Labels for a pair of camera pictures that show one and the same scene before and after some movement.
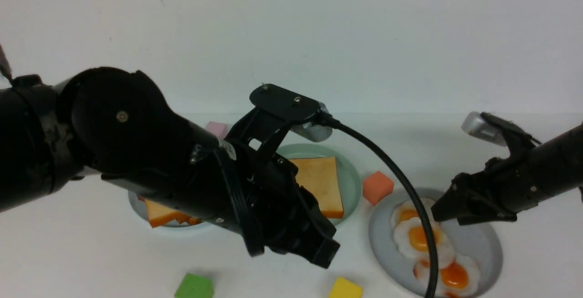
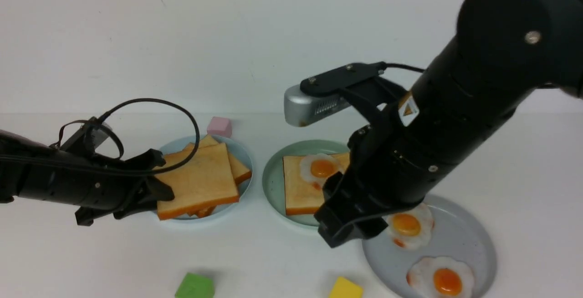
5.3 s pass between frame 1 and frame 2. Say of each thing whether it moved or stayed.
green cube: stayed
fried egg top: moved
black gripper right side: moved
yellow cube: stayed
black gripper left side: moved
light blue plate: moved
